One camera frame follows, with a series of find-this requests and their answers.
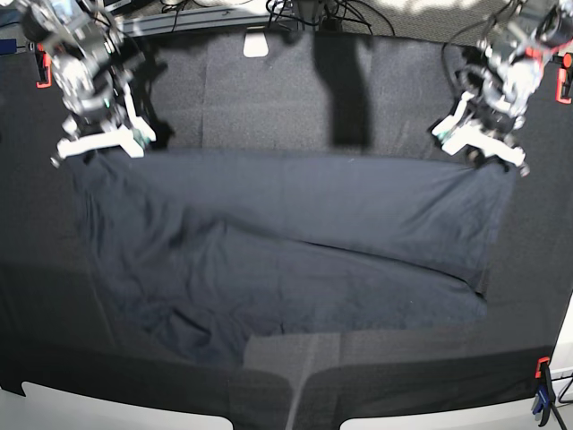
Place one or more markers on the dark navy t-shirt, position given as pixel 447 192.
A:
pixel 206 249

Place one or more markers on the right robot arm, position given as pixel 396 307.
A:
pixel 92 62

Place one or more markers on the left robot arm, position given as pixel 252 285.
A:
pixel 513 51

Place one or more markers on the black felt table cover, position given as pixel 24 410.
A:
pixel 311 95

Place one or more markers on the red clamp far left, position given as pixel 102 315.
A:
pixel 44 65

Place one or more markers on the red clamp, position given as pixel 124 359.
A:
pixel 44 65
pixel 564 80

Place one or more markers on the red clamp far right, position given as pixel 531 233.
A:
pixel 564 80

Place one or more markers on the blue clamp near right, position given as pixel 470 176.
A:
pixel 544 394

